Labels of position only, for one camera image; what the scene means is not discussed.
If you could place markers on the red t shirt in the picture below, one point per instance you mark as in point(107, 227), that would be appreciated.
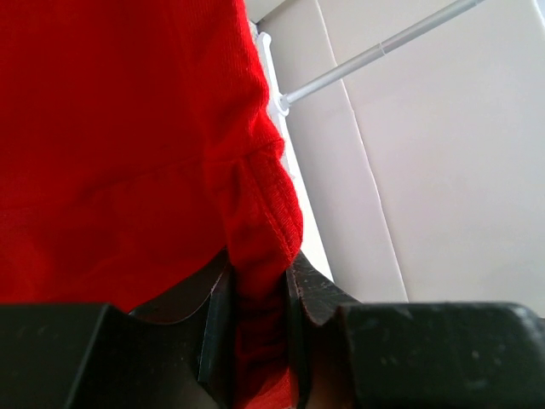
point(136, 145)

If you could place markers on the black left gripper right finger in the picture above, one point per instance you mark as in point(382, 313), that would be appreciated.
point(348, 354)

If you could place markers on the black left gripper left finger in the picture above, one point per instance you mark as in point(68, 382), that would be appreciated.
point(174, 351)

